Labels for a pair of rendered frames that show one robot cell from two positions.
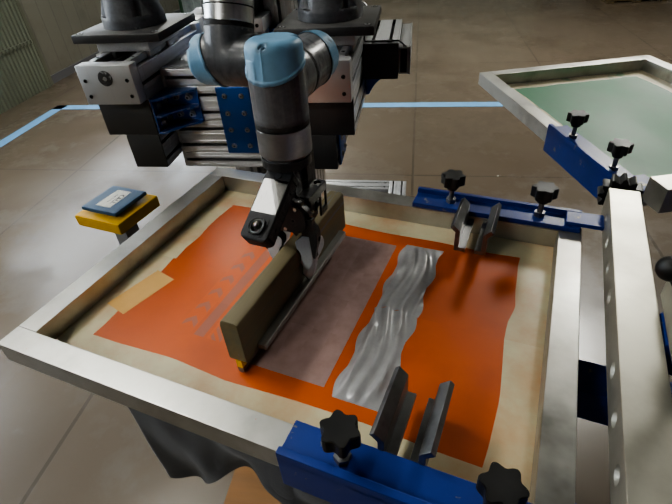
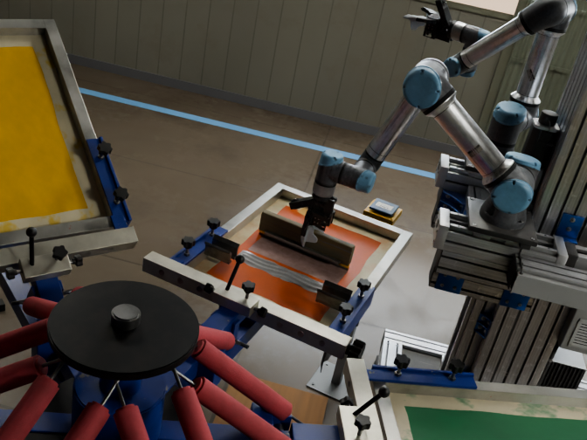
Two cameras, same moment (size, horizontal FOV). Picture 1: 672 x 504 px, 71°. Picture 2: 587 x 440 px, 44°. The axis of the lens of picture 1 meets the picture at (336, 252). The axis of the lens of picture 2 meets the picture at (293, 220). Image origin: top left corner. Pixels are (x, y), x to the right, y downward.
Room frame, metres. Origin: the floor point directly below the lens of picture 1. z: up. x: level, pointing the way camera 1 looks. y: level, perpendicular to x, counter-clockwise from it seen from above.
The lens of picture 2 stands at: (0.31, -2.14, 2.30)
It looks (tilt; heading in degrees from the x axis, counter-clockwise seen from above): 29 degrees down; 84
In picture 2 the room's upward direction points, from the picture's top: 12 degrees clockwise
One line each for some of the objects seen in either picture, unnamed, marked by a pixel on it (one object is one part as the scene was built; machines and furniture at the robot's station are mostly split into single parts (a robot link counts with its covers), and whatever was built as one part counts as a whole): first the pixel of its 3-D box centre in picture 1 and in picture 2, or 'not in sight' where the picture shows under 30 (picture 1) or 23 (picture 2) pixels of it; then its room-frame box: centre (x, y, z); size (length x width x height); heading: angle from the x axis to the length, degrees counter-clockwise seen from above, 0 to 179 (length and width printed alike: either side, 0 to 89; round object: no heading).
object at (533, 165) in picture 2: not in sight; (517, 175); (1.21, -0.04, 1.42); 0.13 x 0.12 x 0.14; 68
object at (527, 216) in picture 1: (491, 219); (349, 315); (0.74, -0.30, 0.97); 0.30 x 0.05 x 0.07; 64
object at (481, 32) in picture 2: not in sight; (476, 37); (1.17, 0.72, 1.65); 0.11 x 0.08 x 0.09; 143
